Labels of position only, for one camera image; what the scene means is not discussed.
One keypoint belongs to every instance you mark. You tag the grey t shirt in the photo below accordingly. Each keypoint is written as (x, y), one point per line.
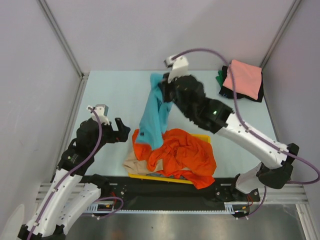
(156, 174)

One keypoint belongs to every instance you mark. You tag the folded black t shirt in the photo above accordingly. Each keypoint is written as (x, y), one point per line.
(228, 93)

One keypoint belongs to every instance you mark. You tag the beige t shirt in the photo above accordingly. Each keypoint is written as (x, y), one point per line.
(134, 166)

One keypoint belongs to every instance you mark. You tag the yellow plastic bin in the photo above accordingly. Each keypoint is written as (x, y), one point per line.
(203, 137)

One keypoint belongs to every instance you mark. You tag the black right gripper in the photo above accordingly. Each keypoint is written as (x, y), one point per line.
(169, 88)

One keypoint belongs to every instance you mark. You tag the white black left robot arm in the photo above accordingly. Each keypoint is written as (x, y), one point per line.
(56, 215)

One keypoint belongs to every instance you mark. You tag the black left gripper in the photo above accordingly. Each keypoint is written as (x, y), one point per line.
(117, 135)

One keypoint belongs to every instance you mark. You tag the black mounting base plate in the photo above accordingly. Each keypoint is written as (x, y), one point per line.
(129, 190)

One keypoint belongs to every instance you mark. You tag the light blue t shirt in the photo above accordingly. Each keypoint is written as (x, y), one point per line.
(154, 121)

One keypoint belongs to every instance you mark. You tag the folded pink t shirt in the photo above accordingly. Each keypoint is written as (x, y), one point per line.
(247, 78)

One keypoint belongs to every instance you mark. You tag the folded green t shirt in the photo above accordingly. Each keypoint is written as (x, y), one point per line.
(220, 78)

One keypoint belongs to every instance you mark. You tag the white slotted cable duct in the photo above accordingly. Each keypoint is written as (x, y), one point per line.
(162, 207)

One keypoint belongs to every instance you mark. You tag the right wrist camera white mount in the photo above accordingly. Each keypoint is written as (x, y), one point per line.
(179, 67)

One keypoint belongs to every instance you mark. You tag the orange t shirt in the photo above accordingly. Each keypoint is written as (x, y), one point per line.
(180, 155)

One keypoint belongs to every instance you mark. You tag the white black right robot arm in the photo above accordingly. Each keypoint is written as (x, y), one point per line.
(275, 167)

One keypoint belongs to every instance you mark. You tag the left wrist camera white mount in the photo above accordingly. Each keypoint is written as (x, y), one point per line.
(99, 113)

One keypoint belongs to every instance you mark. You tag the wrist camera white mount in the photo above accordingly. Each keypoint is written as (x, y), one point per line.
(99, 113)
(179, 67)

